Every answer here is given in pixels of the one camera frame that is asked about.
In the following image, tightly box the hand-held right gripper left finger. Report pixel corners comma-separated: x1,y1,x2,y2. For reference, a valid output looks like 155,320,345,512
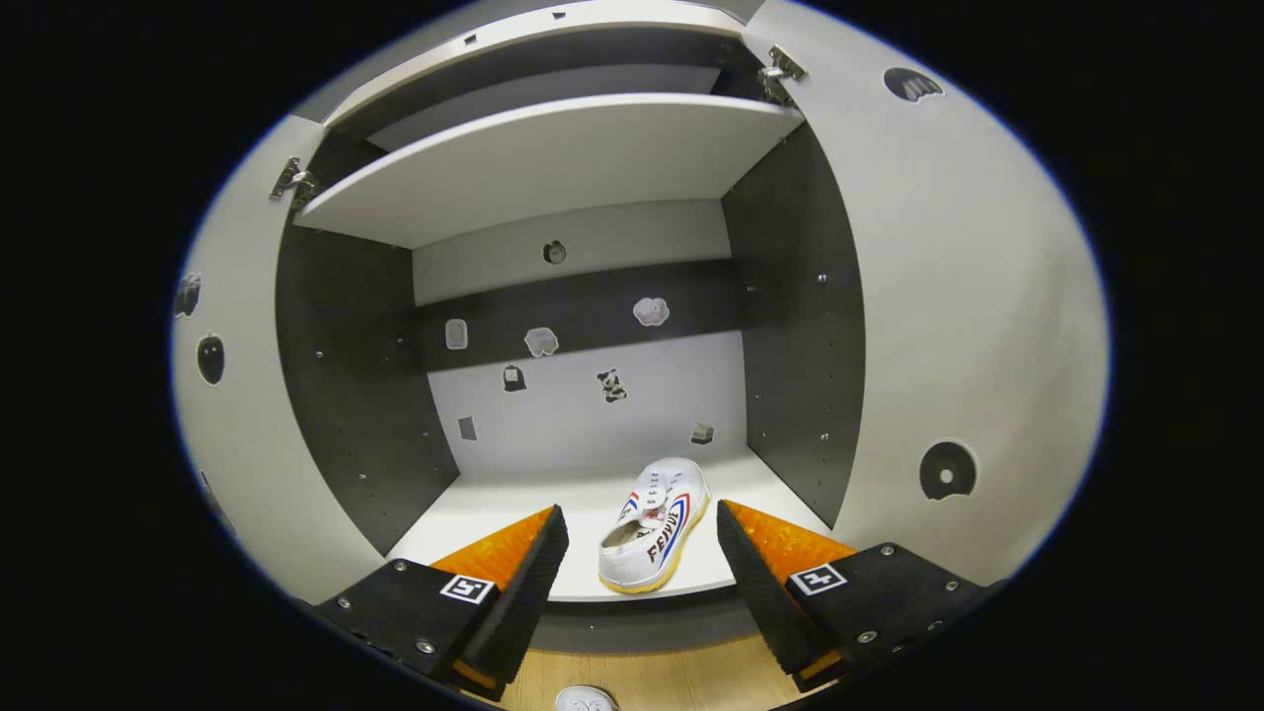
314,504,571,703

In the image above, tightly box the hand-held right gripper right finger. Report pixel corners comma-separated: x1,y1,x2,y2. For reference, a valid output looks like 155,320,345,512
716,498,994,696

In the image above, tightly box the white and grey shoe cabinet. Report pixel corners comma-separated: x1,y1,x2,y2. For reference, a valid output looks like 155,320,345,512
275,0,868,658

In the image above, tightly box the white cabinet door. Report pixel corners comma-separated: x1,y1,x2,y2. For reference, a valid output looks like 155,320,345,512
741,0,1112,589
170,114,388,605

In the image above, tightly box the white cabinet shelf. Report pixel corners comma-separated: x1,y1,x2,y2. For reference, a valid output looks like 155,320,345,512
294,94,806,250

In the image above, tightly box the metal door hinge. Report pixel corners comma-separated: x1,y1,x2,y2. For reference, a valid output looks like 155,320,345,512
757,44,808,105
270,156,319,210

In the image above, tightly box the white cabinet drawer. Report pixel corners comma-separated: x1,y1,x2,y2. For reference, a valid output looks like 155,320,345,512
324,0,747,129

